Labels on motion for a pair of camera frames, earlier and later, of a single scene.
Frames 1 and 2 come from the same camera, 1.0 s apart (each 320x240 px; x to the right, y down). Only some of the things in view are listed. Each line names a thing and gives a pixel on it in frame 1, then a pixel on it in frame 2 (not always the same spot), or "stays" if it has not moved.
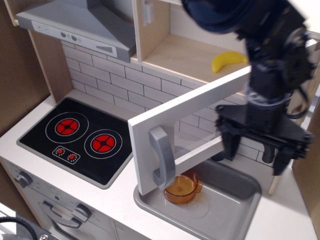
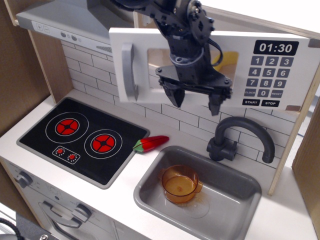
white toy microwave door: x=171 y=138 → x=266 y=72
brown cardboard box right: x=307 y=171 stays
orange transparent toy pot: x=184 y=186 stays
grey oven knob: x=24 y=179 stays
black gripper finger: x=231 y=142 → x=176 y=96
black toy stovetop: x=93 y=143 stays
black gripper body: x=264 y=119 → x=193 y=69
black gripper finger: x=281 y=161 → x=215 y=101
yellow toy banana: x=227 y=57 stays
